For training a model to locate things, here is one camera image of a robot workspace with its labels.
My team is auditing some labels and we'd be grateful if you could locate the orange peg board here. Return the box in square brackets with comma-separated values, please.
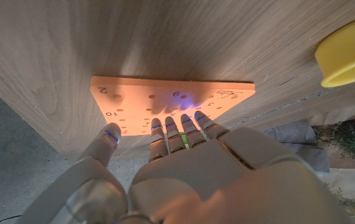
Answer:
[90, 75, 256, 137]

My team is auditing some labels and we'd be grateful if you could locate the printed fabric backdrop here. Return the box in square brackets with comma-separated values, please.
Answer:
[260, 105, 355, 224]

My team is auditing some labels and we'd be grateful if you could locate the yellow plastic cup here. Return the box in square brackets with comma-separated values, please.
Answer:
[314, 17, 355, 88]

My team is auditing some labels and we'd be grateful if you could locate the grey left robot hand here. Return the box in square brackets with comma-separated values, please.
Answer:
[15, 110, 355, 224]

